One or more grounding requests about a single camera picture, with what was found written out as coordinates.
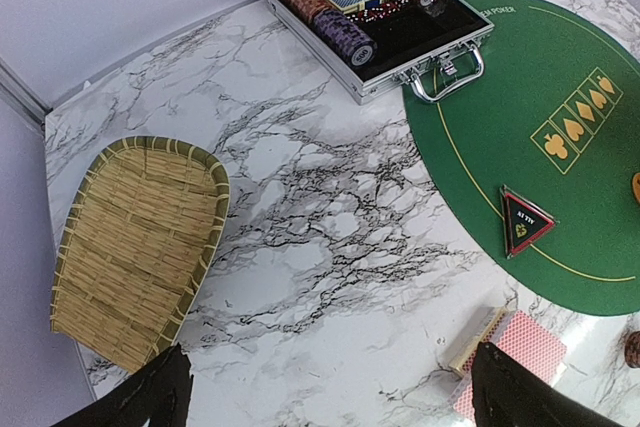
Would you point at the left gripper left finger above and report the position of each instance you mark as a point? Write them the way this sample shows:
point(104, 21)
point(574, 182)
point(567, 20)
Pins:
point(158, 394)

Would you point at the brown purple chip row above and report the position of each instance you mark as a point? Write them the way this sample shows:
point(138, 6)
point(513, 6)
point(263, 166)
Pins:
point(344, 37)

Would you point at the left aluminium frame post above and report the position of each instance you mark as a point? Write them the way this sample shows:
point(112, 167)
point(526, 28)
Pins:
point(21, 98)

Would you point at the round green poker mat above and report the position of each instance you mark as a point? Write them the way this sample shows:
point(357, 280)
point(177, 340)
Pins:
point(555, 117)

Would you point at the woven bamboo tray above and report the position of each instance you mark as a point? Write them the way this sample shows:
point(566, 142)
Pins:
point(137, 244)

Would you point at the black triangular all-in button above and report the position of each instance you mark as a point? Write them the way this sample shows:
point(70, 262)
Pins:
point(524, 222)

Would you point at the orange round dealer button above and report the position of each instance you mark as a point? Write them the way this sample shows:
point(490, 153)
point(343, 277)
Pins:
point(635, 187)

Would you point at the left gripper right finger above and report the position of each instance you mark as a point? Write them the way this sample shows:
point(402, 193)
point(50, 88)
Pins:
point(507, 394)

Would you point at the aluminium poker chip case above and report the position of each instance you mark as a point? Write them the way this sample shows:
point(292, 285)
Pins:
point(435, 56)

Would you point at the dark 100 chip stack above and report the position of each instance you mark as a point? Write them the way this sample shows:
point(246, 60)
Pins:
point(632, 350)

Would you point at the dice in case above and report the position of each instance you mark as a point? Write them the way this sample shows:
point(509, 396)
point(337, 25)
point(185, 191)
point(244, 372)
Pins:
point(380, 12)

